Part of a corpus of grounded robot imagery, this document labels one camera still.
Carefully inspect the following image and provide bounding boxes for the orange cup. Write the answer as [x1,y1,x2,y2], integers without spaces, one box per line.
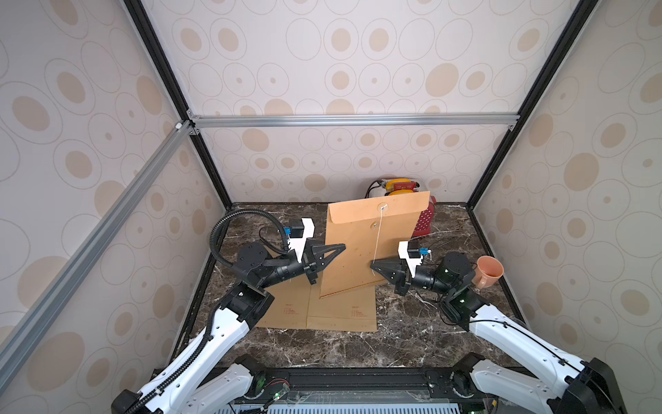
[472,255,504,289]

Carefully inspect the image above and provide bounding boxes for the kraft file bag stack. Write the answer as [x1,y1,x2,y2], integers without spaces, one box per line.
[306,284,378,332]
[320,198,419,298]

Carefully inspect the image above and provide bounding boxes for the red toaster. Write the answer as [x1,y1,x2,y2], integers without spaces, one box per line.
[365,178,436,238]

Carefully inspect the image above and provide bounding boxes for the kraft file bag stack bottom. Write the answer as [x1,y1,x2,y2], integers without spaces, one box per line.
[320,198,419,298]

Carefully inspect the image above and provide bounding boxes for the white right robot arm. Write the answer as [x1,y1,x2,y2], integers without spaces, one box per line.
[370,250,627,413]

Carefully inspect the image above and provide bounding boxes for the black corner frame post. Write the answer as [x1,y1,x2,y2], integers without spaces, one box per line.
[122,0,233,210]
[467,0,599,213]

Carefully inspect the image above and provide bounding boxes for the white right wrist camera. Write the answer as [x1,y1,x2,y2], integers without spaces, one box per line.
[398,240,431,278]

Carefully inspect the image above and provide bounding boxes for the aluminium rail back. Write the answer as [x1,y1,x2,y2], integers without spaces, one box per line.
[180,112,520,129]

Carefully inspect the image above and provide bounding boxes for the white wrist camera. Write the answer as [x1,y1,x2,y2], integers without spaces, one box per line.
[285,217,315,262]
[398,240,431,278]

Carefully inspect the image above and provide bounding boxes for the black corner frame post left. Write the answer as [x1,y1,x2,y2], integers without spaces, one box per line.
[122,0,233,210]

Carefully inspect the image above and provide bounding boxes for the black corner frame post right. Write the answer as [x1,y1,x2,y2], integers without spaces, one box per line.
[467,0,599,213]

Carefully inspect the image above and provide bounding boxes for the aluminium rail left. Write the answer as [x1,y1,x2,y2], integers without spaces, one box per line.
[1,120,193,393]

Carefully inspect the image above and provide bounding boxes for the white string of bottom bag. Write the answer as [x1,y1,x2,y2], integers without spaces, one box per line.
[371,204,389,275]

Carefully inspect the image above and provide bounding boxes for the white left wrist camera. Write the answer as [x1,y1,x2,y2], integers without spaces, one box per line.
[285,217,315,262]

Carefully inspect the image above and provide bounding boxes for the black corrugated cable conduit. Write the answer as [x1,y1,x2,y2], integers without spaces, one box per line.
[209,208,291,267]

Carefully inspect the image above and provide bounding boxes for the kraft file bag stack top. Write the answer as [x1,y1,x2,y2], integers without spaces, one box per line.
[306,284,378,332]

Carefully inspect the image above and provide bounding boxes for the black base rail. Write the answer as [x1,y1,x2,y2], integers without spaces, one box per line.
[229,367,467,413]

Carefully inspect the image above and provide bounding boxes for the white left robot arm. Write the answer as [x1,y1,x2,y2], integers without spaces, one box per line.
[111,240,346,413]

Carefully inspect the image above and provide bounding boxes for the aluminium rail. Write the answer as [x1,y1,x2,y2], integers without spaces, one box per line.
[180,112,520,129]
[1,120,193,393]

